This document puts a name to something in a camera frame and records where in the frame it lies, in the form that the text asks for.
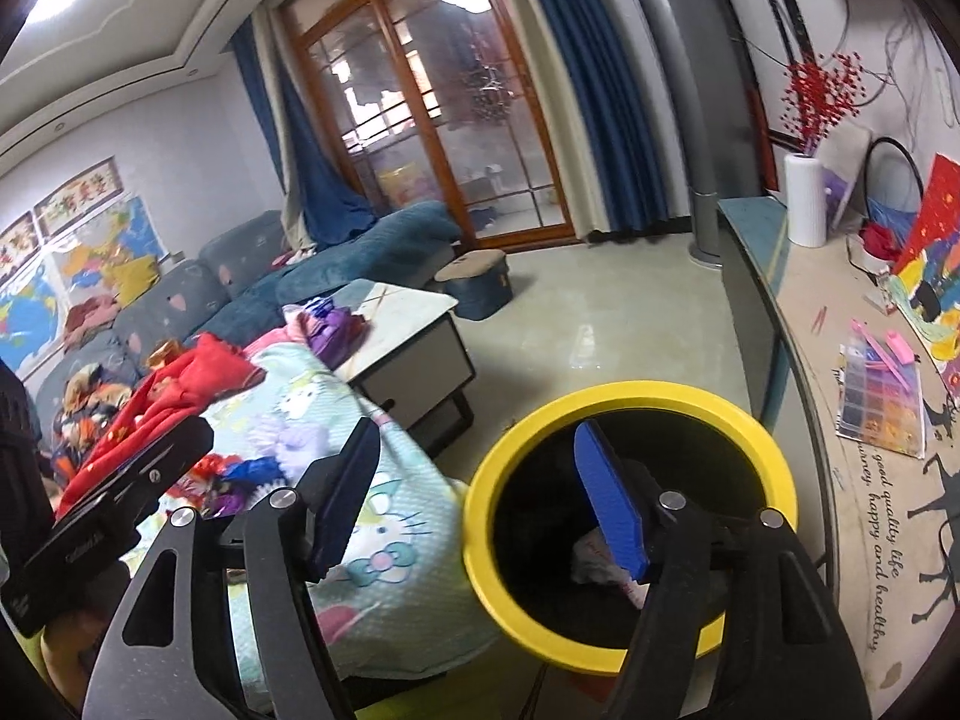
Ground yellow rimmed black trash bin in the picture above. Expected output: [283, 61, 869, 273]
[464, 380, 799, 678]

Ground Hello Kitty patterned blanket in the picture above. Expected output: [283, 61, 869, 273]
[139, 341, 494, 681]

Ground red cloth garment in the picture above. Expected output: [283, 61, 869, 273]
[55, 332, 265, 520]

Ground world map poster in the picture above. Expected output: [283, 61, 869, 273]
[0, 255, 65, 376]

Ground colourful bead organiser box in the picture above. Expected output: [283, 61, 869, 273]
[835, 337, 928, 458]

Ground china map poster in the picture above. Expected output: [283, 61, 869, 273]
[49, 197, 167, 304]

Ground grey blue sectional sofa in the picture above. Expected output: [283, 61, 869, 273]
[34, 200, 460, 449]

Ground purple cloth pile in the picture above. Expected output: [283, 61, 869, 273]
[283, 298, 368, 371]

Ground white top coffee table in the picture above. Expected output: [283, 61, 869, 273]
[332, 280, 477, 458]

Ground framed calligraphy picture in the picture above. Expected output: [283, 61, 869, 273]
[32, 158, 124, 241]

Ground colourful painting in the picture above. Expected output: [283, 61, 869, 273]
[892, 154, 958, 367]

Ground white vase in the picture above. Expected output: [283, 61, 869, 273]
[784, 154, 827, 249]

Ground blue round footstool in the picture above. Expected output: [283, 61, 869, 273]
[434, 249, 514, 320]

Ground blue curtain left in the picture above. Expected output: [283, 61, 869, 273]
[229, 5, 376, 250]

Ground blue curtain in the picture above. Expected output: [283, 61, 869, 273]
[539, 0, 669, 234]
[229, 5, 376, 250]

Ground red berry branches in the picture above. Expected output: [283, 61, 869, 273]
[781, 52, 867, 156]

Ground wooden glass sliding door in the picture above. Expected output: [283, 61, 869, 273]
[278, 0, 574, 252]

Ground blue curtain right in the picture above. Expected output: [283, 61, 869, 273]
[539, 0, 669, 234]

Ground grey tower air conditioner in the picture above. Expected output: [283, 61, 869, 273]
[640, 0, 761, 268]

